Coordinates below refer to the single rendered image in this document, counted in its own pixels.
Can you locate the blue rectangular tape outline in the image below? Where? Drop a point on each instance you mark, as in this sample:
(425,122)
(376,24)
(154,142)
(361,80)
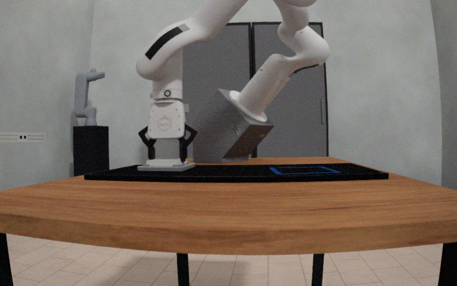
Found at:
(277,172)

